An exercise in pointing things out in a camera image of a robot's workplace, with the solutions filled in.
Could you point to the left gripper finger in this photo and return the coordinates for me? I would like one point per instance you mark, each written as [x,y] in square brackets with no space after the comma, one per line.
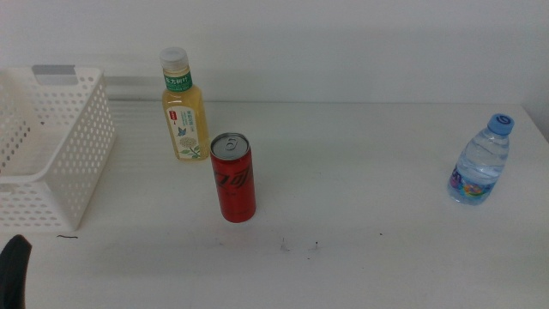
[15,274]

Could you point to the red cola can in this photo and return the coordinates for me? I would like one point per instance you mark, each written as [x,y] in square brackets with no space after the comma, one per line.
[233,193]

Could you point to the yellow tea bottle green label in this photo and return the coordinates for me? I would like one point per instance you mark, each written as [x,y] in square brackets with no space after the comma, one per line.
[184,107]

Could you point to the small water bottle blue cap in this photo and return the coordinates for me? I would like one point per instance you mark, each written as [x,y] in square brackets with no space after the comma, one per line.
[480,163]

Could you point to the white perforated plastic basket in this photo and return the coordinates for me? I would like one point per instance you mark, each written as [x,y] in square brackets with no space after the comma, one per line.
[86,171]

